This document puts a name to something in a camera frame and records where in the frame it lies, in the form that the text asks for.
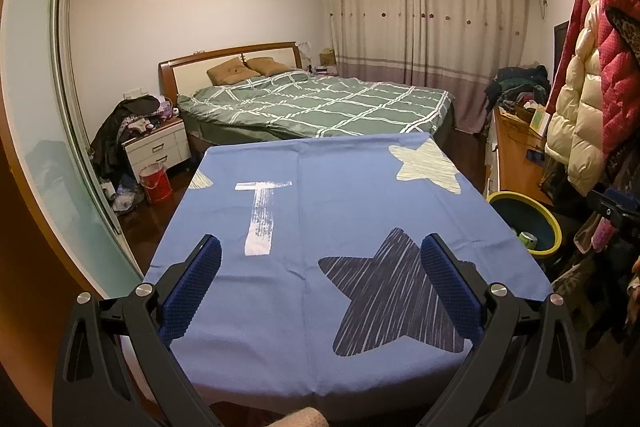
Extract dark flat screen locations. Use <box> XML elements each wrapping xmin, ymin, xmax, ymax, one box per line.
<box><xmin>553</xmin><ymin>21</ymin><xmax>571</xmax><ymax>82</ymax></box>

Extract plastic bags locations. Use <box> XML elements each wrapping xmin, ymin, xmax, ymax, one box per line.
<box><xmin>102</xmin><ymin>179</ymin><xmax>146</xmax><ymax>215</ymax></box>

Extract brown pillow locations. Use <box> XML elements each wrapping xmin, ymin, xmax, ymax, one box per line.
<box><xmin>206</xmin><ymin>61</ymin><xmax>251</xmax><ymax>85</ymax></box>
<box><xmin>246</xmin><ymin>57</ymin><xmax>296</xmax><ymax>76</ymax></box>

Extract frosted glass wardrobe door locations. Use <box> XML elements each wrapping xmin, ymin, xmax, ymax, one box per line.
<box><xmin>0</xmin><ymin>0</ymin><xmax>143</xmax><ymax>298</ymax></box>

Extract leopard print garment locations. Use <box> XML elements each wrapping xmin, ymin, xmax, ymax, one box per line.
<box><xmin>605</xmin><ymin>7</ymin><xmax>640</xmax><ymax>52</ymax></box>

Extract cream puffer jacket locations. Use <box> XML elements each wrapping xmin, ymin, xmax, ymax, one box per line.
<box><xmin>544</xmin><ymin>0</ymin><xmax>608</xmax><ymax>195</ymax></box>

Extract yellow-rimmed dark bin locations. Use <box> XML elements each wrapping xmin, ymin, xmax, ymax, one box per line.
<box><xmin>486</xmin><ymin>191</ymin><xmax>562</xmax><ymax>258</ymax></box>

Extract bed with green quilt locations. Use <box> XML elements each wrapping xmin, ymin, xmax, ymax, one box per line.
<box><xmin>158</xmin><ymin>42</ymin><xmax>457</xmax><ymax>152</ymax></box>

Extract red bucket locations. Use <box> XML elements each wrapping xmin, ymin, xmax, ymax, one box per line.
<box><xmin>138</xmin><ymin>162</ymin><xmax>173</xmax><ymax>205</ymax></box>

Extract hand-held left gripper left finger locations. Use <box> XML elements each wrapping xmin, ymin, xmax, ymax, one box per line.
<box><xmin>52</xmin><ymin>234</ymin><xmax>223</xmax><ymax>427</ymax></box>

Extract heap of clothes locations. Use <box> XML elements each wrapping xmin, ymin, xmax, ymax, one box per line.
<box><xmin>485</xmin><ymin>64</ymin><xmax>551</xmax><ymax>112</ymax></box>

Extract wooden desk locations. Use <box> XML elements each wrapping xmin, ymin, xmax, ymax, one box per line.
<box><xmin>484</xmin><ymin>107</ymin><xmax>556</xmax><ymax>208</ymax></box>

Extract pink and white curtain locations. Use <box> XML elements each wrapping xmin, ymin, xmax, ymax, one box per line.
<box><xmin>320</xmin><ymin>0</ymin><xmax>531</xmax><ymax>135</ymax></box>

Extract white nightstand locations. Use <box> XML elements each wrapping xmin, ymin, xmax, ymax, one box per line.
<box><xmin>122</xmin><ymin>117</ymin><xmax>193</xmax><ymax>180</ymax></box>

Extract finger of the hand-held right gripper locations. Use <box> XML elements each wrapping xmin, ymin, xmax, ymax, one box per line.
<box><xmin>586</xmin><ymin>187</ymin><xmax>640</xmax><ymax>233</ymax></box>

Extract blue star-printed tablecloth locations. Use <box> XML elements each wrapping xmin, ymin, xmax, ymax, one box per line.
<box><xmin>142</xmin><ymin>132</ymin><xmax>553</xmax><ymax>403</ymax></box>

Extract red quilted jacket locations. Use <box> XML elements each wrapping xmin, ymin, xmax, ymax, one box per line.
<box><xmin>570</xmin><ymin>0</ymin><xmax>640</xmax><ymax>162</ymax></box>

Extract pile of dark clothes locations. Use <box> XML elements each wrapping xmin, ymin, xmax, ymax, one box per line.
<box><xmin>90</xmin><ymin>94</ymin><xmax>176</xmax><ymax>182</ymax></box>

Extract green checked duvet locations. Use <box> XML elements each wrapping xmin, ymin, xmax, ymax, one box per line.
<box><xmin>177</xmin><ymin>69</ymin><xmax>457</xmax><ymax>142</ymax></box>

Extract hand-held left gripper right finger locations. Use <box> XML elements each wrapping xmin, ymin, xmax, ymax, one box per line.
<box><xmin>420</xmin><ymin>233</ymin><xmax>588</xmax><ymax>427</ymax></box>

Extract pink floral bag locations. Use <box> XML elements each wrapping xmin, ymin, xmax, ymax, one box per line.
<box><xmin>572</xmin><ymin>209</ymin><xmax>618</xmax><ymax>255</ymax></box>

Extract pink fuzzy clothing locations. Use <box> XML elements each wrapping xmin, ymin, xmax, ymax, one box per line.
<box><xmin>272</xmin><ymin>407</ymin><xmax>328</xmax><ymax>427</ymax></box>

